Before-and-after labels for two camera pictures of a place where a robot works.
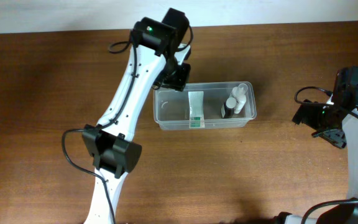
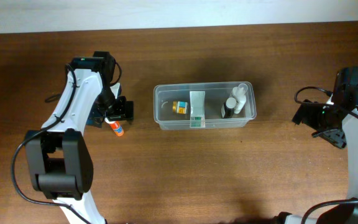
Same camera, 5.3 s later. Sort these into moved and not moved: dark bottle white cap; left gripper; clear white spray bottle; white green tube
Moved: left gripper
Not moved: dark bottle white cap; clear white spray bottle; white green tube
